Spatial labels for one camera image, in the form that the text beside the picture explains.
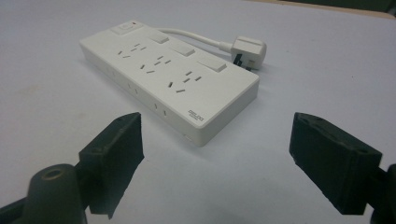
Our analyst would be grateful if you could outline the white power cable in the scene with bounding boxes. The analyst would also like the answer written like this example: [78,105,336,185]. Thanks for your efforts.
[156,27,233,52]

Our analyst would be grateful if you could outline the white power strip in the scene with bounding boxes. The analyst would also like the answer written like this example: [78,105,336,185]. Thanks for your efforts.
[78,20,261,147]

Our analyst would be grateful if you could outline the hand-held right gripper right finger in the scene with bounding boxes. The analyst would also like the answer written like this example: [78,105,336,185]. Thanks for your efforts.
[289,112,383,216]

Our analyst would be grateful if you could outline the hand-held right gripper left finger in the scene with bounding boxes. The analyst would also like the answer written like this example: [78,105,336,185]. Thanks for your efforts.
[75,112,146,219]

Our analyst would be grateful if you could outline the white power plug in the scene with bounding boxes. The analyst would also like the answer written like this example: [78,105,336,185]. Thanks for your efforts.
[230,35,268,71]

